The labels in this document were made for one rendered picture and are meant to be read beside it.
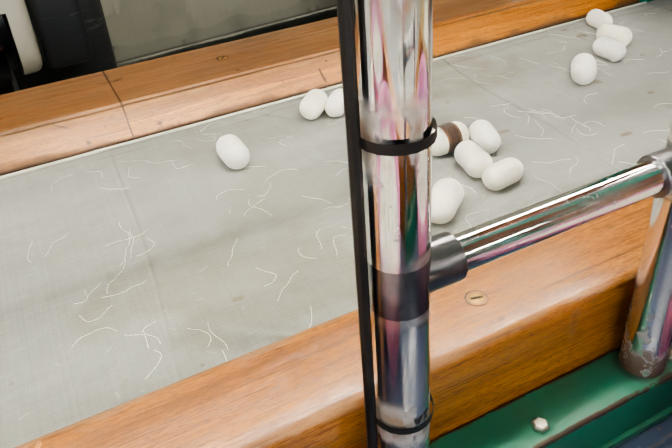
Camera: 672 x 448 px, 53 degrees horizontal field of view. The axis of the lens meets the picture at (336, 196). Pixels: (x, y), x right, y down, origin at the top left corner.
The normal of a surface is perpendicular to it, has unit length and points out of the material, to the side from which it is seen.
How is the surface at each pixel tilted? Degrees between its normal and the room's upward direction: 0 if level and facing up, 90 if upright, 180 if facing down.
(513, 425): 0
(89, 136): 45
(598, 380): 0
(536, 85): 0
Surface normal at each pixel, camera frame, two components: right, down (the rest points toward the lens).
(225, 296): -0.07, -0.84
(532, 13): 0.27, -0.26
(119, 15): 0.52, 0.44
